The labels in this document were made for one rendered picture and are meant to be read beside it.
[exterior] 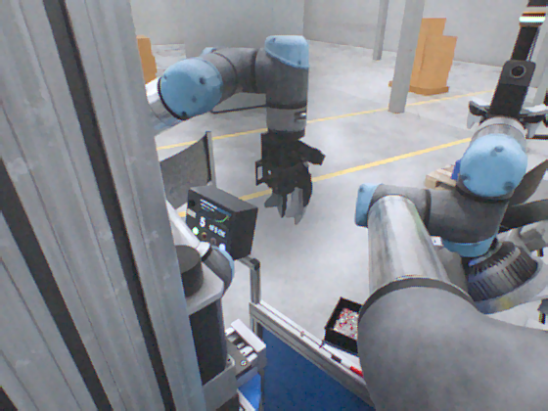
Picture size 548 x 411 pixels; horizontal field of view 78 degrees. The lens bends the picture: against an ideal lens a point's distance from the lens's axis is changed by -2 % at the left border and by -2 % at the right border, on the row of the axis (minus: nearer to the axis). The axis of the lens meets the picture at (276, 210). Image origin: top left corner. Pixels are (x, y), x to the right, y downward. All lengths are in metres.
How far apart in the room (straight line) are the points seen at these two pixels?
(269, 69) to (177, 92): 0.17
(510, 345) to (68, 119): 0.26
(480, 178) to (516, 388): 0.36
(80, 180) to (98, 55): 0.06
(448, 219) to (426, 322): 0.35
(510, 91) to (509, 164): 0.21
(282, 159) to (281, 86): 0.13
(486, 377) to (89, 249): 0.23
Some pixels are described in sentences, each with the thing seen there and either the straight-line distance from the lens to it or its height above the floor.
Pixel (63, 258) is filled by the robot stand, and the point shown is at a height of 1.71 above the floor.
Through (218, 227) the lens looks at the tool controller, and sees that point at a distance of 1.19.
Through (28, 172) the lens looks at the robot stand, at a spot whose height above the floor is 1.76.
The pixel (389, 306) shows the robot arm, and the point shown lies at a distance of 0.26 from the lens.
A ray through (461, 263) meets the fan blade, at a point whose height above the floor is 1.19.
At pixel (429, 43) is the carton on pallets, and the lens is 9.26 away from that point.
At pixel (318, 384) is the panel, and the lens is 1.39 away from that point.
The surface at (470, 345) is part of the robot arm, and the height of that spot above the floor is 1.67.
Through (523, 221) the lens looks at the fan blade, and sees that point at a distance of 1.19.
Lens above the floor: 1.83
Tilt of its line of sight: 31 degrees down
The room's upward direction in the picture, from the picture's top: straight up
